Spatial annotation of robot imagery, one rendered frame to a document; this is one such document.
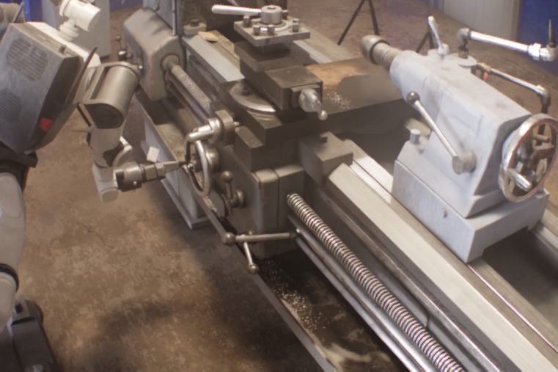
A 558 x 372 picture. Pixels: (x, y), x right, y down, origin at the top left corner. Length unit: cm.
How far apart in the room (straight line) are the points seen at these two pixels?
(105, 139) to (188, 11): 106
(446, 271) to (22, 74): 109
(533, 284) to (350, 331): 60
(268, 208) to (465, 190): 62
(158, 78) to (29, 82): 132
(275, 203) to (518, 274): 74
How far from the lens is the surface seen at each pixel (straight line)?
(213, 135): 181
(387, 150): 205
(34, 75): 146
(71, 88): 151
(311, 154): 173
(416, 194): 155
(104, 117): 152
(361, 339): 183
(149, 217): 297
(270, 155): 177
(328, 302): 193
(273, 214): 181
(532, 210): 157
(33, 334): 221
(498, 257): 168
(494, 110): 142
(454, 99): 147
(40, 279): 272
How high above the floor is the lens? 176
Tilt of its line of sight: 31 degrees down
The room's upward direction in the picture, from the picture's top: 1 degrees clockwise
